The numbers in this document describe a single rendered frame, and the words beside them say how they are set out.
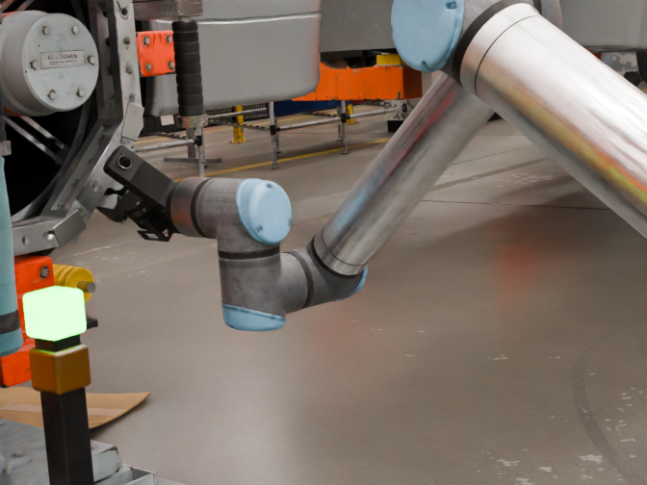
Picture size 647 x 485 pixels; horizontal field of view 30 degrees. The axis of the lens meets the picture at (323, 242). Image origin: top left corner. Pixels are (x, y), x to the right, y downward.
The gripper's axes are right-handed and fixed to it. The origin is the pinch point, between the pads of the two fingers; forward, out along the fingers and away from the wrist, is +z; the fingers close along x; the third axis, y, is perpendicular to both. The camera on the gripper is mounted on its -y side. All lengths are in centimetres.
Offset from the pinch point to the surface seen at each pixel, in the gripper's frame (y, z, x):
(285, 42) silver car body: 23, 3, 53
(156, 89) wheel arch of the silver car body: 2.6, 2.7, 23.8
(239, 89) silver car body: 18.2, 2.5, 37.2
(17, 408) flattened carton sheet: 77, 89, -12
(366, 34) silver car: 137, 100, 165
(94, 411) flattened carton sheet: 82, 69, -7
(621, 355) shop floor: 154, -19, 64
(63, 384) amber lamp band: -39, -65, -47
